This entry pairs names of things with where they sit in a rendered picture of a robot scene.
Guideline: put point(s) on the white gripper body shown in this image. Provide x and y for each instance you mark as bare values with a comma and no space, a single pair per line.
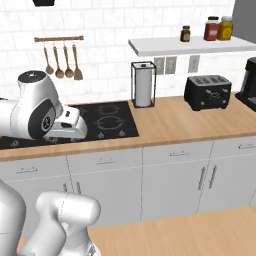
71,129

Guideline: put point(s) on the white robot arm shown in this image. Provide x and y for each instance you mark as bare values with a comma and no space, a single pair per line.
33,100

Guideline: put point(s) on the black toaster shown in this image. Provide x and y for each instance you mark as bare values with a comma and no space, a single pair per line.
206,93

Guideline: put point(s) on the black hob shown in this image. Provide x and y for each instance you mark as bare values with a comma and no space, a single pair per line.
110,120

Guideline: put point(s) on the grey drawer front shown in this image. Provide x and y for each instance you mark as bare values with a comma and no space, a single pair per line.
160,151
226,146
126,160
50,166

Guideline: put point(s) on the wooden spatula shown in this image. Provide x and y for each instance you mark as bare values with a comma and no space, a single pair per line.
77,68

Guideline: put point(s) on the wooden spoon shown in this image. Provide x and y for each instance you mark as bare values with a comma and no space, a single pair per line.
58,66
48,63
68,66

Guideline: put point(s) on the grey cupboard door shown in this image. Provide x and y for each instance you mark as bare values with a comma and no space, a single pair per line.
170,190
36,190
233,180
113,196

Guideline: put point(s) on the white paper towel roll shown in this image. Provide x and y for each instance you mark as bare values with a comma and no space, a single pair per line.
143,87

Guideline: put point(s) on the black range hood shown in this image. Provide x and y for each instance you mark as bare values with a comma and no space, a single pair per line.
43,2

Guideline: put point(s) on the small dark brown jar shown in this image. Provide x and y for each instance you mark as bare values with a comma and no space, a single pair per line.
185,34

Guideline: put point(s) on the red jar with black lid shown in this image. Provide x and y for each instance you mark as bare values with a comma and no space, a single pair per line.
211,30

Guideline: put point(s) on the yellow jar with grey lid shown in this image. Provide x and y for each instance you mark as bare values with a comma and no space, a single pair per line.
225,30

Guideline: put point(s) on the black coffee machine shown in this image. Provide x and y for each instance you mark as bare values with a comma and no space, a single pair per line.
249,83

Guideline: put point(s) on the wooden utensil rail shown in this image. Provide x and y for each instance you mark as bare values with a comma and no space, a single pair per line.
58,38

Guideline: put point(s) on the grey wall outlet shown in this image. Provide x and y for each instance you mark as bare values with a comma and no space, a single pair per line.
159,65
194,63
171,65

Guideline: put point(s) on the white wall shelf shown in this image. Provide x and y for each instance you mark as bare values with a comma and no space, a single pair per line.
190,46

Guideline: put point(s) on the grey wall cupboard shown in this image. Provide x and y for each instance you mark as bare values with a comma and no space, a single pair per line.
245,20

